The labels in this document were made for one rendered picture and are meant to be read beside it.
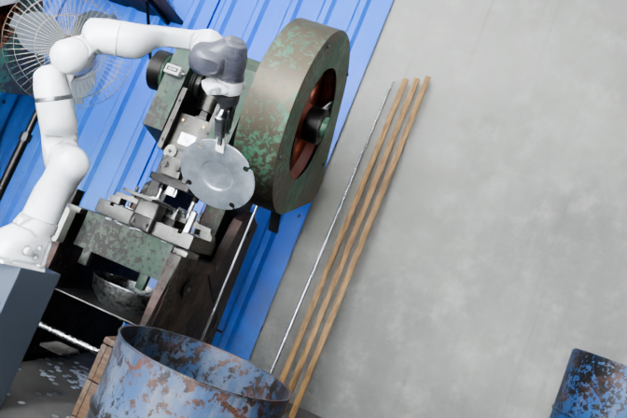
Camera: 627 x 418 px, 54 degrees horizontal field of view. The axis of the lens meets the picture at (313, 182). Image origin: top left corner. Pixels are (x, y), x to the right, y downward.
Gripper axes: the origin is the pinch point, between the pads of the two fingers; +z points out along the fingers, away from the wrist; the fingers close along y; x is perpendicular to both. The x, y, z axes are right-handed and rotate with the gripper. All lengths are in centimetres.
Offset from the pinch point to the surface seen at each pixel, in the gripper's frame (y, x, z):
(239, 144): 16.9, -0.5, 10.2
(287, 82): 29.5, -10.6, -14.5
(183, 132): 36, 32, 29
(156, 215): 4, 25, 49
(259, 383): -73, -48, 12
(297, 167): 62, -14, 44
